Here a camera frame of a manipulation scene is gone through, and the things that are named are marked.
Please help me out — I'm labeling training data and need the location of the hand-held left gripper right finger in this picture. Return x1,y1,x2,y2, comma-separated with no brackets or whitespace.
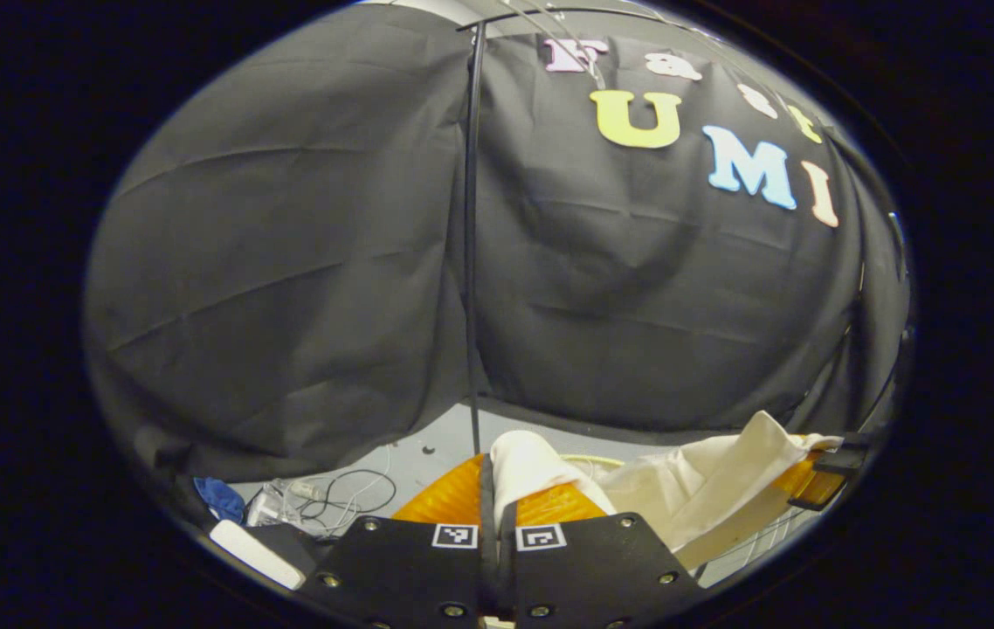
497,485,706,629

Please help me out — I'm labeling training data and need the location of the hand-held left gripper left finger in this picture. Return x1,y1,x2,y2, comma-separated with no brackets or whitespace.
299,454,498,629

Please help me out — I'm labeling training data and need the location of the white wire laundry hamper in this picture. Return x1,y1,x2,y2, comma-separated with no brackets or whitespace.
696,507,823,586

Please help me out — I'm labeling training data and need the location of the cream button shirt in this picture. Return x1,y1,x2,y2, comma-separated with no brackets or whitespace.
490,411,843,573

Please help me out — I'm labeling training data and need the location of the black clothes rack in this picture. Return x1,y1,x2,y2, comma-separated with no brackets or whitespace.
458,4,690,455

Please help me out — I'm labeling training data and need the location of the white rectangular box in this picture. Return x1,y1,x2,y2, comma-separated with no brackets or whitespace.
209,519,307,591

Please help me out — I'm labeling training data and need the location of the blue cloth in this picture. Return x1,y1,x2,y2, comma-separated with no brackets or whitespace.
193,476,246,525

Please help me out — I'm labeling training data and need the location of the black backdrop cloth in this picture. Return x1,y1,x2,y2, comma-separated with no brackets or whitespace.
82,4,913,481

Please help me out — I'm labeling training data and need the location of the black cable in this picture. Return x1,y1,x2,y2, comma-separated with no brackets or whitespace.
321,468,398,518

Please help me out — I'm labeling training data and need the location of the white cable bundle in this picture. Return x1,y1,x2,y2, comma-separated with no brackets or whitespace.
245,446,393,538

